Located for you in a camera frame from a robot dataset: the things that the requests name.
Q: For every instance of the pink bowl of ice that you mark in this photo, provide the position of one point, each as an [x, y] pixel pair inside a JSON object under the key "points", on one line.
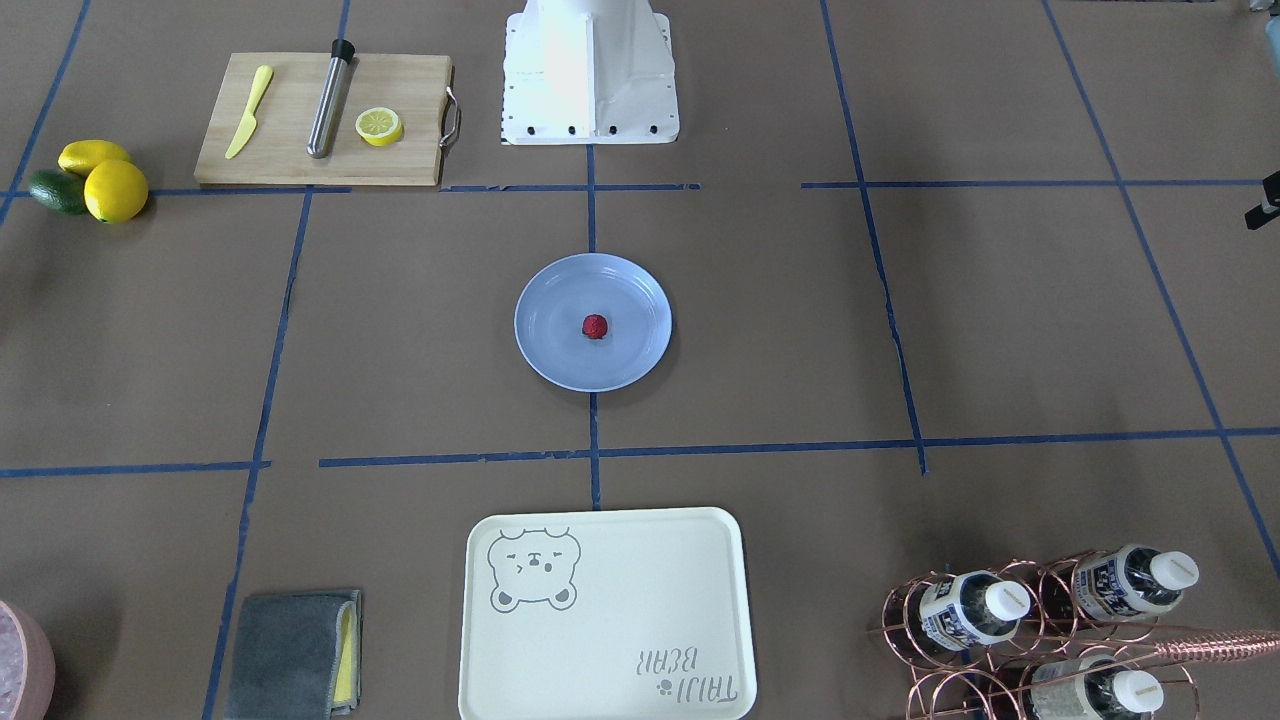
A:
{"points": [[28, 667]]}

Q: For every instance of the whole yellow lemon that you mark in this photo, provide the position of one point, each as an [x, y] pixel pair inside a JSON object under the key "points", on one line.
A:
{"points": [[115, 191]]}

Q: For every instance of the steel cylinder tool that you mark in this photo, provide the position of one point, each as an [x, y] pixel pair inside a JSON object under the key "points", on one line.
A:
{"points": [[322, 134]]}

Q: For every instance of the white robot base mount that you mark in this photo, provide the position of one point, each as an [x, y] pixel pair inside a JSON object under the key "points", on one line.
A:
{"points": [[588, 73]]}

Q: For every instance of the dark drink bottle rear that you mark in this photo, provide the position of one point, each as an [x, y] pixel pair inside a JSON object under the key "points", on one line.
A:
{"points": [[1133, 583]]}

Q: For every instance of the copper wire bottle rack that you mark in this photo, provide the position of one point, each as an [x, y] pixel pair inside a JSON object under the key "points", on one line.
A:
{"points": [[989, 682]]}

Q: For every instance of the yellow plastic knife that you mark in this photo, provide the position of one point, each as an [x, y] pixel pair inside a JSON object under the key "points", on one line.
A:
{"points": [[247, 124]]}

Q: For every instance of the red strawberry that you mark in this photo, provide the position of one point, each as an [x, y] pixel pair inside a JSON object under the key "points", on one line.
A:
{"points": [[595, 327]]}

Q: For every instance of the dark drink bottle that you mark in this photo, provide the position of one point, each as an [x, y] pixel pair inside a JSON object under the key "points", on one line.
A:
{"points": [[1091, 687], [966, 612], [1133, 583]]}

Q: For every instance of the grey folded cloth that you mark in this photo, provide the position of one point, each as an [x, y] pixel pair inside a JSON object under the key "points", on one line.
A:
{"points": [[297, 656]]}

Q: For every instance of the blue plastic plate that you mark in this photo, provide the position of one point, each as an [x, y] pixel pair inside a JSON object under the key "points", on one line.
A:
{"points": [[549, 313]]}

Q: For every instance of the wooden cutting board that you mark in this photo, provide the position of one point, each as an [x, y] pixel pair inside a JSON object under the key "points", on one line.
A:
{"points": [[277, 121]]}

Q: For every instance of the lemon half slice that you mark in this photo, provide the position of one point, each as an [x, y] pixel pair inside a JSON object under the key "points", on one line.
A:
{"points": [[379, 127]]}

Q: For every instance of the cream bear serving tray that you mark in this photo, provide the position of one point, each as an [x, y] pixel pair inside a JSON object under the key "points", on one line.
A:
{"points": [[624, 614]]}

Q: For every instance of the green lime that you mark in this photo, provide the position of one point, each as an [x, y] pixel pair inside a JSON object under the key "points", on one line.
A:
{"points": [[59, 191]]}

